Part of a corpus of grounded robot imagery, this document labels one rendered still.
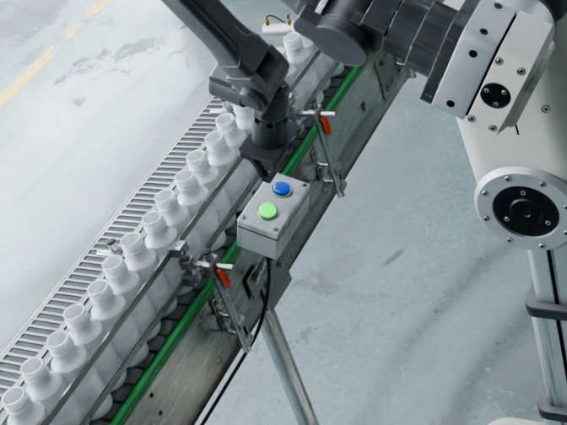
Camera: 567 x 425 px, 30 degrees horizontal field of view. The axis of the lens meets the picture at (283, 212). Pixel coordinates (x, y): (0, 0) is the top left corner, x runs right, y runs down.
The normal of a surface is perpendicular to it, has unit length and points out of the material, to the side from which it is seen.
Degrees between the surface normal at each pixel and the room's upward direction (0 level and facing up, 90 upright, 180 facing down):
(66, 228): 0
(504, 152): 101
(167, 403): 90
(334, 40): 111
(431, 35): 52
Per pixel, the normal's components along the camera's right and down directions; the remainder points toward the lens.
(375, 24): 0.01, -0.31
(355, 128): 0.87, 0.07
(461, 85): -0.42, 0.64
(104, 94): -0.27, -0.76
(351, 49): -0.46, 0.84
